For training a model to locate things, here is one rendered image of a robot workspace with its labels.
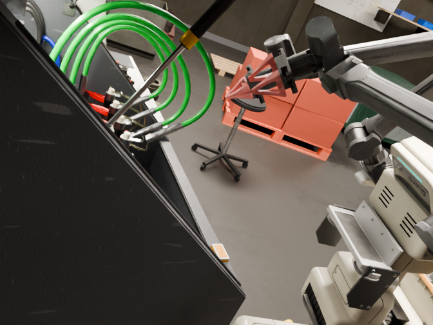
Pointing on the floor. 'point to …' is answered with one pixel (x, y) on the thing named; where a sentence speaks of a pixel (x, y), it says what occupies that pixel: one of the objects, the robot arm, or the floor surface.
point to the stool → (232, 137)
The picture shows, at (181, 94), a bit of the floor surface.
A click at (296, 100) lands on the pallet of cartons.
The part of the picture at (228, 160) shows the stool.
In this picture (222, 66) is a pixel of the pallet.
